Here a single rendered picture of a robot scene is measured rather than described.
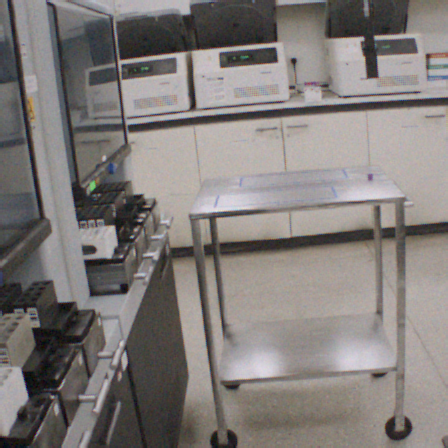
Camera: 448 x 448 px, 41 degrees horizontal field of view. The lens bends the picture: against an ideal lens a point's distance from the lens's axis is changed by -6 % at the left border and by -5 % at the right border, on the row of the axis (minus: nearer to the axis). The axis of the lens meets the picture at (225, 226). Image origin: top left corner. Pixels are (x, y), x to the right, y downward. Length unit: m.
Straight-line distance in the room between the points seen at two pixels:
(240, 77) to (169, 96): 0.43
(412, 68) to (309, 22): 0.88
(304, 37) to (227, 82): 0.85
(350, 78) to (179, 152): 1.11
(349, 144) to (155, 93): 1.19
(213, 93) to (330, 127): 0.72
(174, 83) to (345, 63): 1.01
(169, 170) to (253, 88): 0.70
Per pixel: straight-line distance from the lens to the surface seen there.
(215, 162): 3.75
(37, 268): 1.21
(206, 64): 3.73
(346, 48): 3.78
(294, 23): 4.33
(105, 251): 1.46
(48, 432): 0.89
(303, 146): 3.75
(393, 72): 3.80
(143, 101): 3.76
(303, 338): 2.16
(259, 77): 3.70
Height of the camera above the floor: 1.26
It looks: 16 degrees down
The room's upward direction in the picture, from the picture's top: 6 degrees counter-clockwise
